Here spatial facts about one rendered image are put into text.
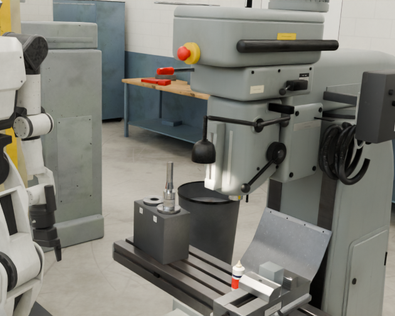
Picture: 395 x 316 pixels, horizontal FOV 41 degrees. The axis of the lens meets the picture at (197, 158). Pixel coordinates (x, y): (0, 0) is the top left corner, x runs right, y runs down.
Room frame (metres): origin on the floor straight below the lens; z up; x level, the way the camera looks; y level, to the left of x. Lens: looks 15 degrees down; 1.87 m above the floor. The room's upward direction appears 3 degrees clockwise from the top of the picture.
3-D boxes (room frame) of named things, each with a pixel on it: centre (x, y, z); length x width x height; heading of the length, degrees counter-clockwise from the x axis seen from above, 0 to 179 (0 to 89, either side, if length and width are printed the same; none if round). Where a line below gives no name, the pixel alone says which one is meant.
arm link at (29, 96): (1.89, 0.61, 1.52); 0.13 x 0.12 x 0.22; 151
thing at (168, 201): (1.87, 0.10, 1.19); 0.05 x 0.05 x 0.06
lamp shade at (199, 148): (1.51, -0.02, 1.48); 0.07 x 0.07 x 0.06
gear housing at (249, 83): (1.69, -0.16, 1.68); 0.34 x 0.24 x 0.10; 134
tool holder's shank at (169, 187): (1.87, 0.10, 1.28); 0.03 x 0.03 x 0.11
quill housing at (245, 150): (1.67, -0.14, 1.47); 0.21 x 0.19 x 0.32; 44
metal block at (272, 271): (1.54, -0.25, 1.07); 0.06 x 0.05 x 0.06; 45
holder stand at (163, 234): (1.91, 0.13, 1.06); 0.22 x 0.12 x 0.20; 38
